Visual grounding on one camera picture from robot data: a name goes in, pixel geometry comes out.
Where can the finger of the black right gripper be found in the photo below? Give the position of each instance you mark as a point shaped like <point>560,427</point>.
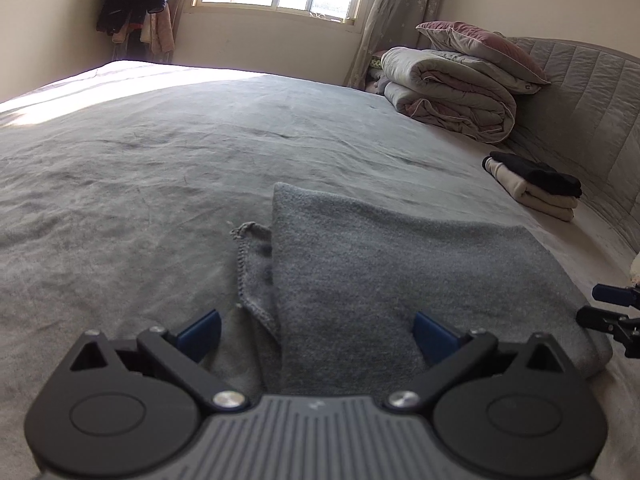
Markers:
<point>620,327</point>

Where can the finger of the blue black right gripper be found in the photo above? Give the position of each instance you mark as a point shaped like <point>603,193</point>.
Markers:
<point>628,297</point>

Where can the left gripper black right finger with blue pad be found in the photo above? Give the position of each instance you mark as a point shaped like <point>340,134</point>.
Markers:
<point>478,372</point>

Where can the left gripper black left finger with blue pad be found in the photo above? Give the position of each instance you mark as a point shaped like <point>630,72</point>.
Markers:
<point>157,372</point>

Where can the grey knit sweater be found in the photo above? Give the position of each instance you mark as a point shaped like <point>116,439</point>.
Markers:
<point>334,284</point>

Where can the hanging clothes in corner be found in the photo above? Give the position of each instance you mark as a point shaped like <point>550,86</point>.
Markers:
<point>140,30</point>

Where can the white plush toy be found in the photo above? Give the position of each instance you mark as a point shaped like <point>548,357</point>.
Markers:
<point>634,271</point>

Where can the folded cream garment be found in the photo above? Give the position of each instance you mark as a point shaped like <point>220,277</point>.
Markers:
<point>529,195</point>

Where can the folded black garment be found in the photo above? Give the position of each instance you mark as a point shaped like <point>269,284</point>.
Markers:
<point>539,174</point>

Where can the grey quilted headboard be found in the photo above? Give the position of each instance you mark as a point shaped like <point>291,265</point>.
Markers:
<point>586,123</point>

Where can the grey bed blanket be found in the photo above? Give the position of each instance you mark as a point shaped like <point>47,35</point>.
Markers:
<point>120,188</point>

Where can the folded white pink duvet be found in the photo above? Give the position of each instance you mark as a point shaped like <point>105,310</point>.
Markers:
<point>449,90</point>

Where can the pink grey pillow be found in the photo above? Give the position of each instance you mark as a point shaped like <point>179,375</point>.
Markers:
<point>486,52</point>

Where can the grey patterned curtain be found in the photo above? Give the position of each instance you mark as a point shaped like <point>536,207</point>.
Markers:
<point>388,23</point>

